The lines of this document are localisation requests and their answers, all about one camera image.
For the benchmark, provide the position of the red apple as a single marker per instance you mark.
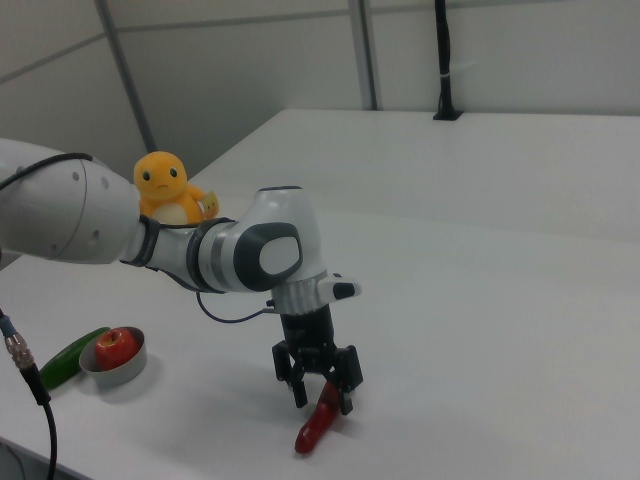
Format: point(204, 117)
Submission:
point(117, 350)

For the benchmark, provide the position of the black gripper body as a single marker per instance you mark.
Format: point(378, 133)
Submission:
point(307, 335)

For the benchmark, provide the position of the black pole with base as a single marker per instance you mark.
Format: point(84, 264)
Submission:
point(443, 60)

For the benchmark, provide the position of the red chili pepper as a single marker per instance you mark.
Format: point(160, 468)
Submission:
point(312, 430)

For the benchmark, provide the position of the orange plush toy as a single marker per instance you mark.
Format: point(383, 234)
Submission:
point(160, 195)

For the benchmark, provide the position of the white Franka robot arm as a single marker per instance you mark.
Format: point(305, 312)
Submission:
point(60, 215)

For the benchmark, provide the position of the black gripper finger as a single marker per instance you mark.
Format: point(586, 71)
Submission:
point(350, 372)
point(287, 365)

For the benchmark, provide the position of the small metal bowl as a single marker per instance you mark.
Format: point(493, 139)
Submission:
point(125, 372)

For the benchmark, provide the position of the green cucumber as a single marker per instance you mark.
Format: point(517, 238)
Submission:
point(60, 370)

